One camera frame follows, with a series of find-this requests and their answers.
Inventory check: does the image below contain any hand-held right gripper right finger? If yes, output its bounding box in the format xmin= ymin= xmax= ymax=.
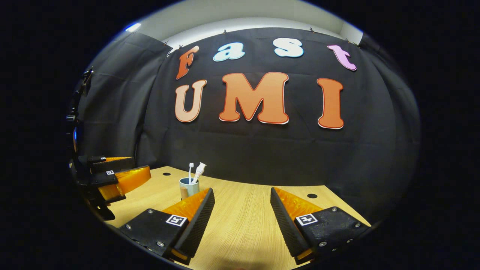
xmin=270 ymin=187 xmax=372 ymax=265

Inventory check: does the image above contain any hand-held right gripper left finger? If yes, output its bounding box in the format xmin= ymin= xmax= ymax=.
xmin=118 ymin=187 xmax=216 ymax=266

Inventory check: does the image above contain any light blue cup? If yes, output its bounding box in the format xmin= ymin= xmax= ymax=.
xmin=179 ymin=177 xmax=200 ymax=201

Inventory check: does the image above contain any white toothpaste tube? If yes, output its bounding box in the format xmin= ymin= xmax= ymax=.
xmin=191 ymin=162 xmax=207 ymax=185

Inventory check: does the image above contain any wooden desktop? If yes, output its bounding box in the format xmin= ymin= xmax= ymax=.
xmin=104 ymin=166 xmax=372 ymax=270

